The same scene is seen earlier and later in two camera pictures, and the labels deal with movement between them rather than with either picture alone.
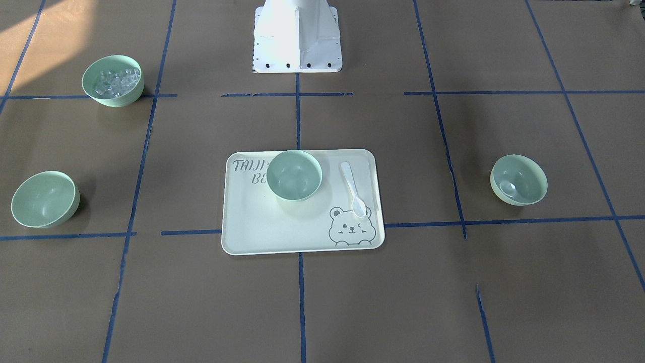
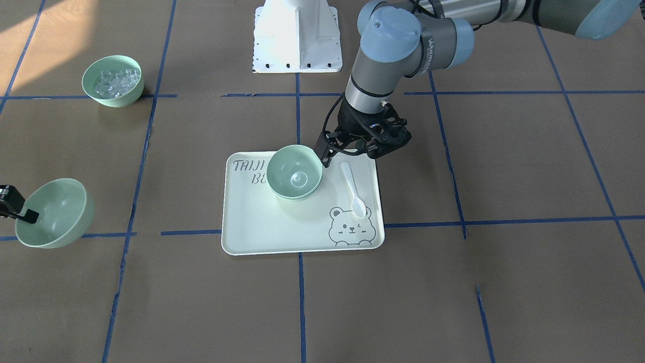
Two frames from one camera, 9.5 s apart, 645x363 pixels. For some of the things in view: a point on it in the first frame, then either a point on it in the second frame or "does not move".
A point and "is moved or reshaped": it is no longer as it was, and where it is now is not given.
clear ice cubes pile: [113, 83] does not move
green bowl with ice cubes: [116, 81] does not move
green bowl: [518, 180] to [295, 171]
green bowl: [45, 199] is moved or reshaped
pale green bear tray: [256, 221] does not move
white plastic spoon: [358, 205] does not move
